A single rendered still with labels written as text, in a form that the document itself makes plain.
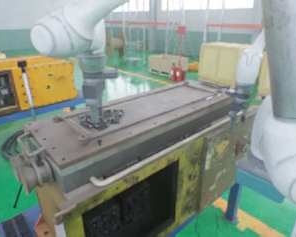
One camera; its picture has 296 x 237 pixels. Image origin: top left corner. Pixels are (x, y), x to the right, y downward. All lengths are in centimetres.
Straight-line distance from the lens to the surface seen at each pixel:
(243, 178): 88
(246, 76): 122
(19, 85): 351
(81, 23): 62
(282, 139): 58
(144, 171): 103
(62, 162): 88
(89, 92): 79
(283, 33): 53
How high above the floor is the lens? 184
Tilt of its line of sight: 24 degrees down
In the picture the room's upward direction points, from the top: straight up
